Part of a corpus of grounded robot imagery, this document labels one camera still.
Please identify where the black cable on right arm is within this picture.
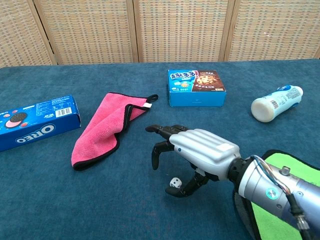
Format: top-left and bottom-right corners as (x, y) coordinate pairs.
(284, 192), (318, 240)

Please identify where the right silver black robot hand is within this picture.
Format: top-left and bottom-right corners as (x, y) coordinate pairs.
(145, 124), (242, 198)

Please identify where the pink microfibre cloth black trim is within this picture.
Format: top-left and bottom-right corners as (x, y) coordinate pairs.
(70, 92), (159, 172)

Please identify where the blue Oreo cookie box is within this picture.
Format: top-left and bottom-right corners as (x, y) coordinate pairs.
(0, 94), (82, 153)

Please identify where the woven bamboo folding screen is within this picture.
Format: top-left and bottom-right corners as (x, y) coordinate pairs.
(0, 0), (320, 68)

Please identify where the blue chocolate chip cookie box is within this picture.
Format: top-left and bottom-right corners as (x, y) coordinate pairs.
(167, 69), (227, 108)

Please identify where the green microfibre cloth black trim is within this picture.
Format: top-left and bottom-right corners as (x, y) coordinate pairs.
(232, 149), (320, 240)

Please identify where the white bottle with blue label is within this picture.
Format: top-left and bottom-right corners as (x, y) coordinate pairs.
(250, 84), (304, 123)

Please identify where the blue felt table cover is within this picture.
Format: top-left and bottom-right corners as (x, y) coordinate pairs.
(0, 58), (320, 240)

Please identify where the small white die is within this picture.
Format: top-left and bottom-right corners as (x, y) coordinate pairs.
(169, 177), (183, 189)

